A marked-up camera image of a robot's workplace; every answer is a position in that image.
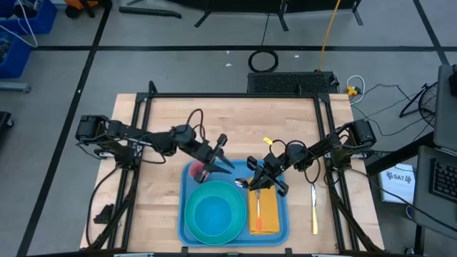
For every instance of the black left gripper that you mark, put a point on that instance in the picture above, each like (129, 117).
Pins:
(209, 155)

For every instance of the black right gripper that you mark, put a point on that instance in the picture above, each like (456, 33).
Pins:
(273, 167)

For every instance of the pink plastic cup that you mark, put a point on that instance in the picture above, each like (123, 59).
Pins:
(194, 169)

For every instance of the yellow cloth napkin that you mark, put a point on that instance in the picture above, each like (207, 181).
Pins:
(271, 214)

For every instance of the teal bowl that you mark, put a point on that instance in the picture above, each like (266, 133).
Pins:
(214, 214)

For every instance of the yellow tag on arm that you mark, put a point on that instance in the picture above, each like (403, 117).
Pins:
(267, 141)

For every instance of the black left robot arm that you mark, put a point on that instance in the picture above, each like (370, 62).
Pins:
(157, 139)

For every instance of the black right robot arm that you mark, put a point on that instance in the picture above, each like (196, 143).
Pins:
(335, 142)

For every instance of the blue plastic tray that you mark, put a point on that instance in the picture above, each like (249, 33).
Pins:
(241, 167)

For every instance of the black perforated computer case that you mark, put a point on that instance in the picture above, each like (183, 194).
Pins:
(285, 83)

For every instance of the yellow plug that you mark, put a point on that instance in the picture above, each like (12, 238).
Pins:
(351, 91)

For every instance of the white printed paper box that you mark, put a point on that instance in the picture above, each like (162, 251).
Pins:
(396, 189)

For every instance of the black desk beam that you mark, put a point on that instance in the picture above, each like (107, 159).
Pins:
(400, 157)

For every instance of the black standing panel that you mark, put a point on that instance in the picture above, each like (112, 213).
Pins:
(250, 4)

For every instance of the grey desk with keyboard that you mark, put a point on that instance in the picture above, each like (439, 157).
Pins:
(425, 214)

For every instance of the long black bar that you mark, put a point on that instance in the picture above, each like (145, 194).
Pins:
(150, 11)

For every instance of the black keyboard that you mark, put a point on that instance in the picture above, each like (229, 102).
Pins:
(444, 180)

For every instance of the orange and black object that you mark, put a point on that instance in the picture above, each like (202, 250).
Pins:
(76, 3)

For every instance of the black object at floor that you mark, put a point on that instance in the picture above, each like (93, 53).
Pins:
(5, 119)

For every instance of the grey floor bar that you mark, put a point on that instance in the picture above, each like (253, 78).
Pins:
(14, 87)

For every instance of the large blue storage bin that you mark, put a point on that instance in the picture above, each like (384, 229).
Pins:
(46, 21)

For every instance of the small blue storage bin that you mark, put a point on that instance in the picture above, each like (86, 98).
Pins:
(18, 60)

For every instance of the black aluminium table frame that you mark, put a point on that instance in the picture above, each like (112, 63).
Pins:
(232, 95)

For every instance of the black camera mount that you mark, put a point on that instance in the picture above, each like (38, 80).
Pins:
(104, 214)

